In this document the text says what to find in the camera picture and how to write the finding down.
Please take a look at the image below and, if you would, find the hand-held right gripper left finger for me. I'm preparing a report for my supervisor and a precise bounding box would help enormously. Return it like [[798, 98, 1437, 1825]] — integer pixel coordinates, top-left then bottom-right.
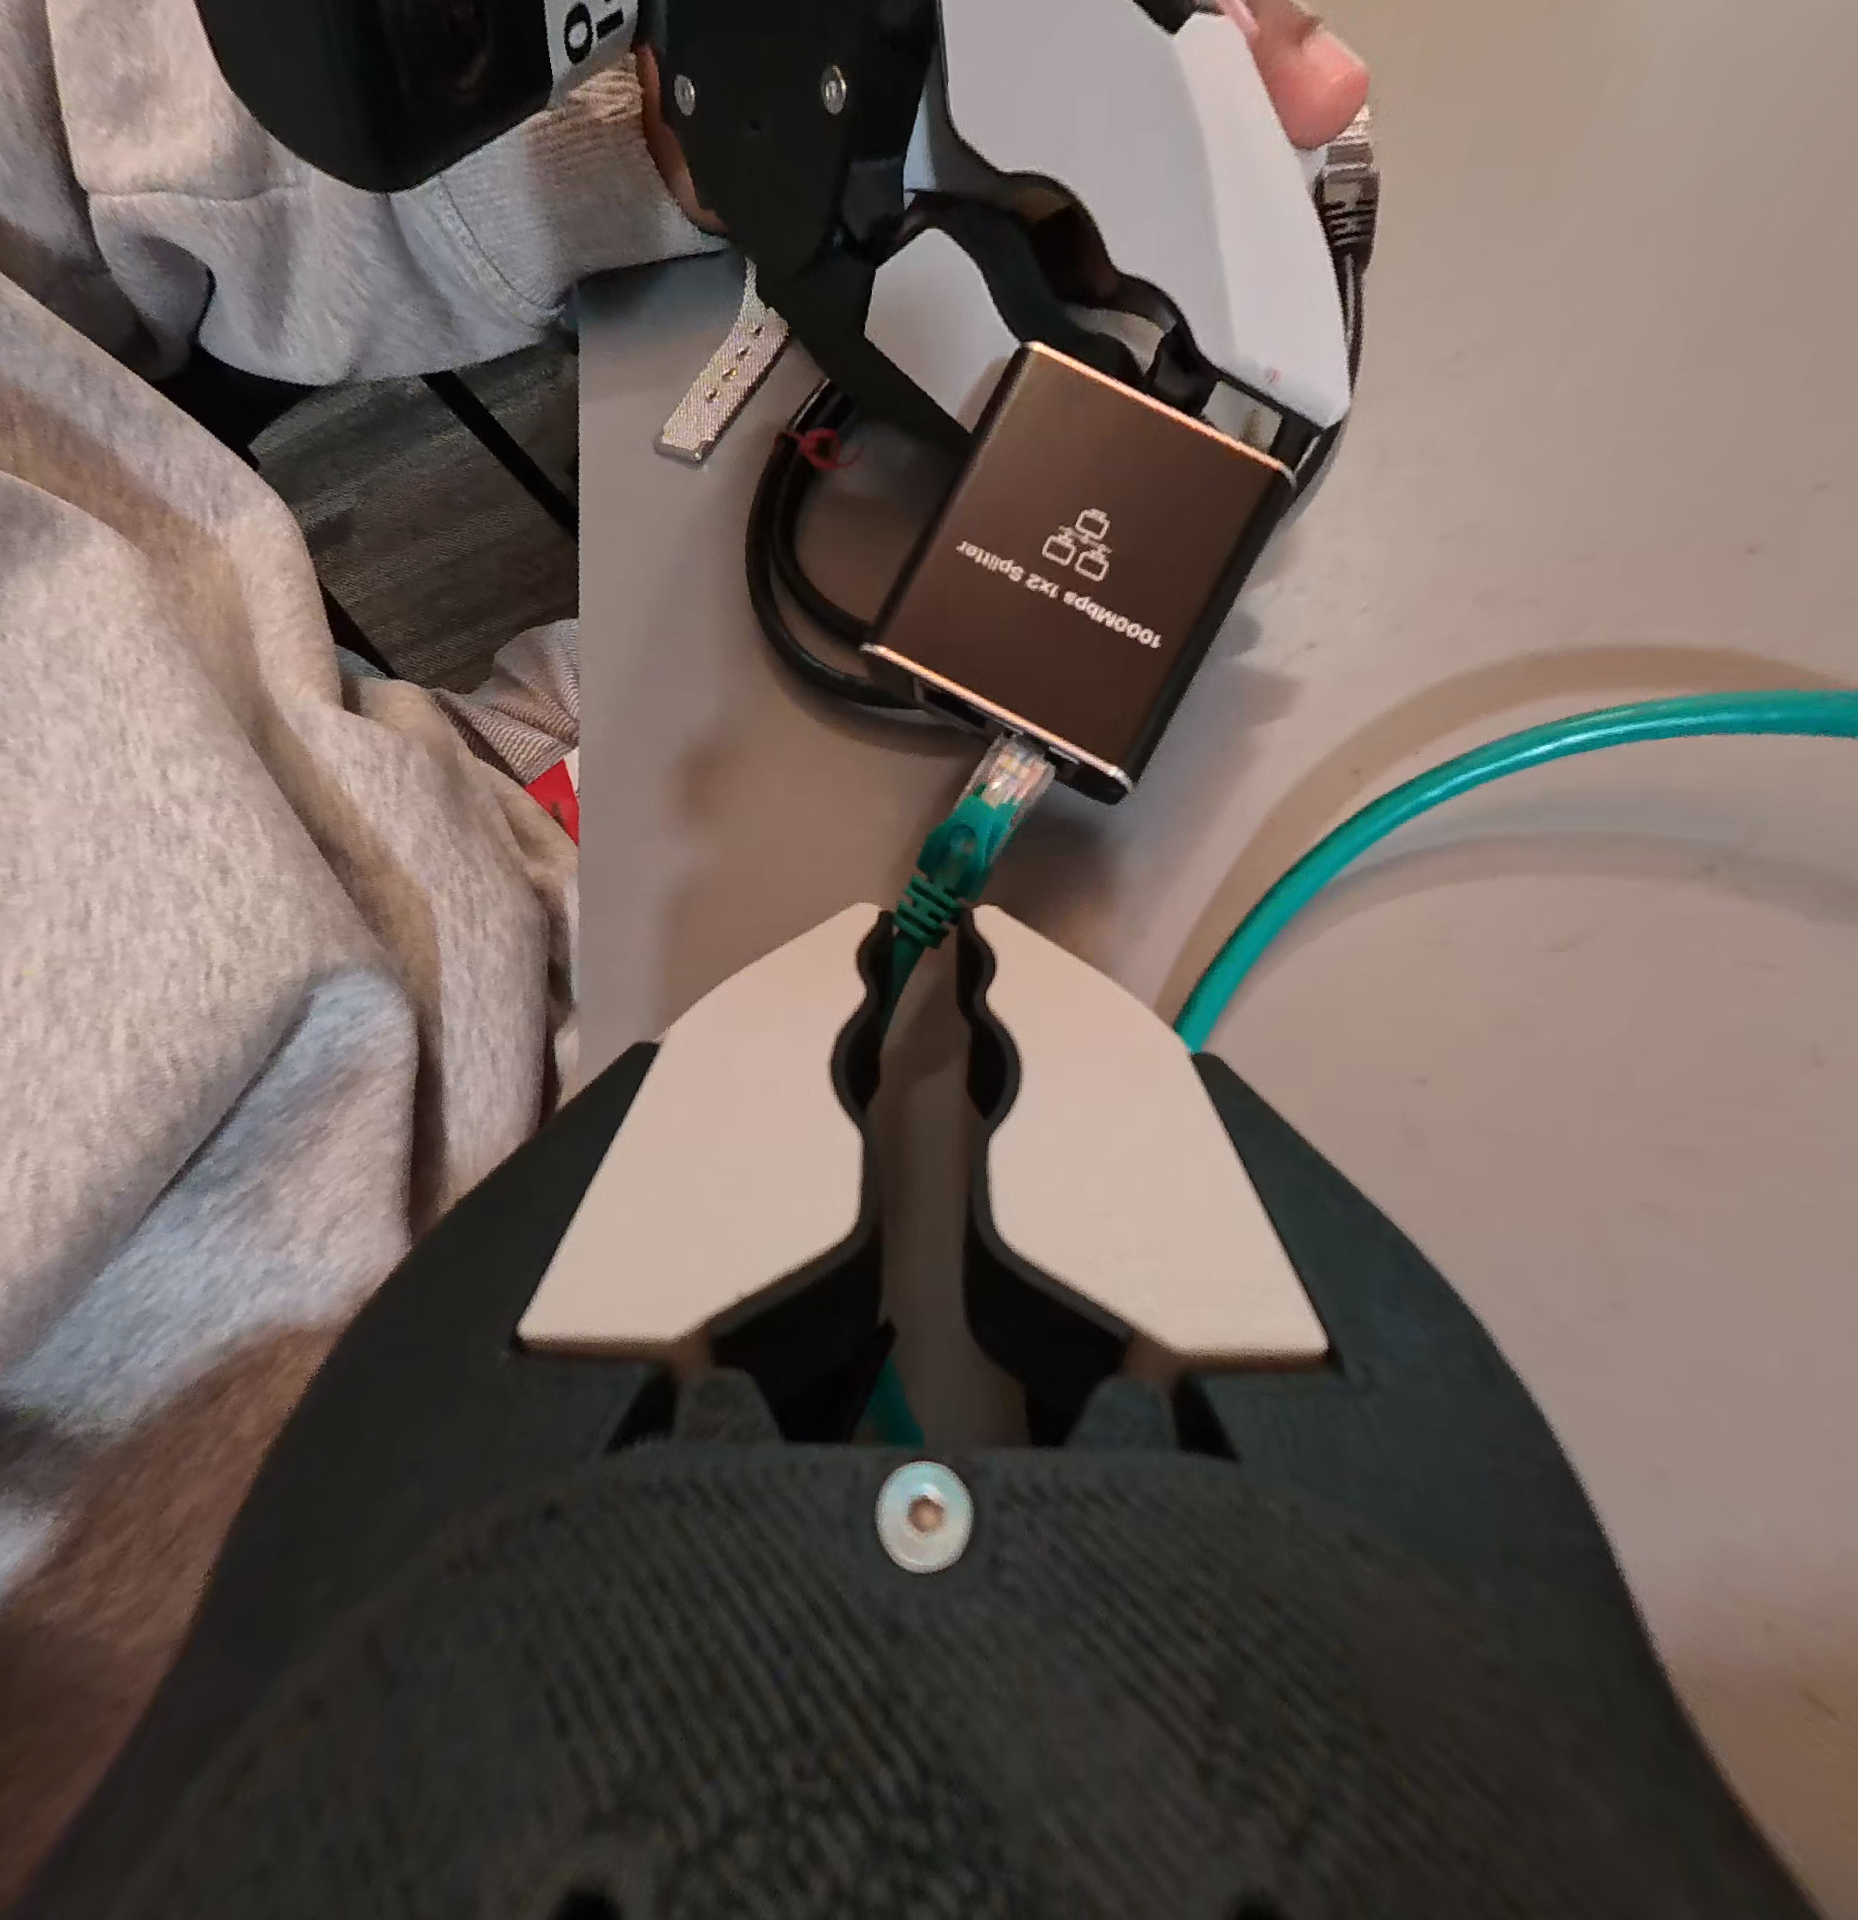
[[517, 900, 887, 1442]]

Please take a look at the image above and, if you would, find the green network cable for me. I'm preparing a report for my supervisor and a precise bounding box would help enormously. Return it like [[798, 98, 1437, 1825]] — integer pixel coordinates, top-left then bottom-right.
[[865, 690, 1858, 1450]]

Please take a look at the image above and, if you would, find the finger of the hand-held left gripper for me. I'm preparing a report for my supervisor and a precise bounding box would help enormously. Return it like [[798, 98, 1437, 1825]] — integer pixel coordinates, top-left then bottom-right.
[[746, 225, 974, 445], [898, 0, 1354, 456]]

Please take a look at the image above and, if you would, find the black network cable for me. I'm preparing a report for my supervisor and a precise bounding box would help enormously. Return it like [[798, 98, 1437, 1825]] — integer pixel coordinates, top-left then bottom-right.
[[746, 104, 1385, 721]]

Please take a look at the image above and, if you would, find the black network splitter box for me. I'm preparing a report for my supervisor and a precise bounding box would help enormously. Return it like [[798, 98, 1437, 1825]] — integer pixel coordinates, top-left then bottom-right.
[[861, 343, 1303, 809]]

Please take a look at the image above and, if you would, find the person's left hand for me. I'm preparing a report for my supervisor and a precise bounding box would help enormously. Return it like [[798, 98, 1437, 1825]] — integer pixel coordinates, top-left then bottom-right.
[[1221, 0, 1376, 156]]

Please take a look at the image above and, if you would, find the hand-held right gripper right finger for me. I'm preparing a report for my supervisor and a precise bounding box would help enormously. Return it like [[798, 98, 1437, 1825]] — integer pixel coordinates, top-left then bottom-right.
[[958, 905, 1336, 1450]]

